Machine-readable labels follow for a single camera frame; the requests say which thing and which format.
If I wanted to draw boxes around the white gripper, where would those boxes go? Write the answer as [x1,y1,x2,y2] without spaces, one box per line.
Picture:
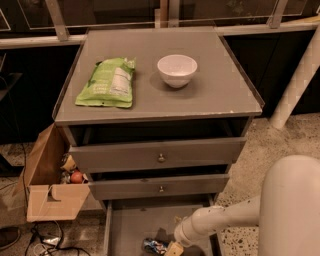
[164,216,207,256]

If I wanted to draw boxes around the grey bottom drawer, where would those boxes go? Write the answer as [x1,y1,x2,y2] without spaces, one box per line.
[103,195,213,256]

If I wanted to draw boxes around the grey drawer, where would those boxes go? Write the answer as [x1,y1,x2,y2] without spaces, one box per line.
[103,195,213,256]
[70,137,246,173]
[88,174,229,200]

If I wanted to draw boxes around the grey middle drawer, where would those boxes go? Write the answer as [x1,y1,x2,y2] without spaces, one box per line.
[88,174,229,200]

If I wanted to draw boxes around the grey top drawer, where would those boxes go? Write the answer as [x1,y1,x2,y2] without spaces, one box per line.
[70,137,246,173]

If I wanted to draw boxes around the grey drawer cabinet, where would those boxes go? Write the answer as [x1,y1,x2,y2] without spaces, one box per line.
[52,27,265,256]

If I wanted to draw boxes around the red apple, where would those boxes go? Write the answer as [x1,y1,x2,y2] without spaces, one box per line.
[70,171,83,184]

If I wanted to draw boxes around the yellow snack package in box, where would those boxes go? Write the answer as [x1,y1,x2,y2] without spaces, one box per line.
[61,154,76,173]

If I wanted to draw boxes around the brown cardboard box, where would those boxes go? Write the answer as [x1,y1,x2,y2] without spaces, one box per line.
[14,124,89,222]

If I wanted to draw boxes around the green chip bag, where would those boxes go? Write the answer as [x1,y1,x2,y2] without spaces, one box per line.
[75,57,136,108]

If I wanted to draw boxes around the white ceramic bowl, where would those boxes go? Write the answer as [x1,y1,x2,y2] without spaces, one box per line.
[157,54,198,88]

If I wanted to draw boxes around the black floor cables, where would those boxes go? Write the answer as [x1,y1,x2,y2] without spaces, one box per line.
[23,221,93,256]

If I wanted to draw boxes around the white diagonal post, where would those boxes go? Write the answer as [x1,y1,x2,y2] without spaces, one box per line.
[269,26,320,129]

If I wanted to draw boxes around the metal railing frame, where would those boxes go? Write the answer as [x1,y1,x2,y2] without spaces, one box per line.
[0,0,320,50]

